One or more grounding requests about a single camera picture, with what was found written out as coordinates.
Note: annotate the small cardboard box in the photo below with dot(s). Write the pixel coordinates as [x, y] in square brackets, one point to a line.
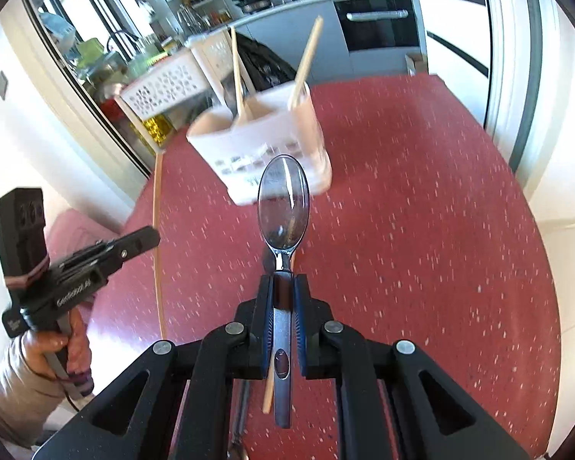
[413, 64]

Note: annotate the black built-in oven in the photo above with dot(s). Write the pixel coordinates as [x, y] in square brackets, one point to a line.
[378, 33]

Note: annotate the person's left hand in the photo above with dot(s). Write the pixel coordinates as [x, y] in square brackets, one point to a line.
[43, 352]

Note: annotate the white refrigerator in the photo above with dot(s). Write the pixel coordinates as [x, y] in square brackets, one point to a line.
[455, 19]

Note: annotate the dark patterned garment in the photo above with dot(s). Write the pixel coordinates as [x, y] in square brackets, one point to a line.
[268, 67]

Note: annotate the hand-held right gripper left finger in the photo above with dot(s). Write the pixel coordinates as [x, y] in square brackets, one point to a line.
[267, 316]

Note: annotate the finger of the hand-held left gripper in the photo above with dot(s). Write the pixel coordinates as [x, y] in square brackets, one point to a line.
[134, 244]

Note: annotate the patterned wooden chopstick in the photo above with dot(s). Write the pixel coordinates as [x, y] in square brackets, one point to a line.
[238, 76]

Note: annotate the white utensil holder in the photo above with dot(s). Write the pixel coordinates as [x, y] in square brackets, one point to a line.
[230, 139]

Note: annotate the gold foil pack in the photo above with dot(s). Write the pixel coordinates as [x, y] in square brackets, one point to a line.
[157, 130]

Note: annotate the black wok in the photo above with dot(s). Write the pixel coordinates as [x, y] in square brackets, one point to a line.
[255, 2]

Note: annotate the white basket trolley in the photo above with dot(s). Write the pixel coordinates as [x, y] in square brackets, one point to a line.
[163, 86]

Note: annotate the spice rack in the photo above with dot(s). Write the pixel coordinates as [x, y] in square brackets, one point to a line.
[203, 12]

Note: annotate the grey wall switch plate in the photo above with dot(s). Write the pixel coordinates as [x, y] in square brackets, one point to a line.
[2, 85]

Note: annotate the person's left forearm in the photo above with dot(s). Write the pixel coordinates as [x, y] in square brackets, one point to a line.
[9, 393]

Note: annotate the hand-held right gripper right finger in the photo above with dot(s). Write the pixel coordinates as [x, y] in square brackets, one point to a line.
[299, 316]

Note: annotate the pink plastic stool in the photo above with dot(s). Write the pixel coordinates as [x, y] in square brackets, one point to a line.
[76, 225]

